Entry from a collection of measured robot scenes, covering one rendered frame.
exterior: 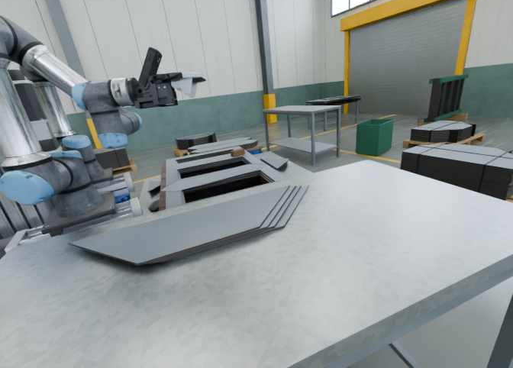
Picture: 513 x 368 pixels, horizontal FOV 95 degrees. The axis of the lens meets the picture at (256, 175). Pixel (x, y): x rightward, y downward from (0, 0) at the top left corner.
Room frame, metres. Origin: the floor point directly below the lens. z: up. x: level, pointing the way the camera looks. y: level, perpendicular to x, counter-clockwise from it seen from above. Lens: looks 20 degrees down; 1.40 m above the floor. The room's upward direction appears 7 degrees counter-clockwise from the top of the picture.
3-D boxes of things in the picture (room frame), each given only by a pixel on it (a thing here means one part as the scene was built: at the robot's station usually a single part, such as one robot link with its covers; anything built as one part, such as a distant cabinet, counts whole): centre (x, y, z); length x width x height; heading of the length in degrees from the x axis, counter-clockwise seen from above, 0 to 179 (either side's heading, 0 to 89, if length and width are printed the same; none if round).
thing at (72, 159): (0.85, 0.70, 1.20); 0.13 x 0.12 x 0.14; 3
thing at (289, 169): (1.87, -0.24, 0.73); 1.20 x 0.26 x 0.03; 18
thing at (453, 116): (5.93, -4.90, 0.58); 1.60 x 0.60 x 1.17; 122
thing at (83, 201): (0.86, 0.70, 1.09); 0.15 x 0.15 x 0.10
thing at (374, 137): (4.40, -2.31, 0.29); 0.61 x 0.46 x 0.57; 129
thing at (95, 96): (0.74, 0.43, 1.43); 0.11 x 0.08 x 0.09; 93
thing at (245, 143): (2.65, 0.34, 0.82); 0.80 x 0.40 x 0.06; 108
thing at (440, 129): (4.31, -3.63, 0.18); 1.20 x 0.80 x 0.37; 116
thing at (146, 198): (1.63, 0.81, 0.66); 1.30 x 0.20 x 0.03; 18
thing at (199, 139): (6.18, 1.43, 0.20); 1.20 x 0.80 x 0.41; 116
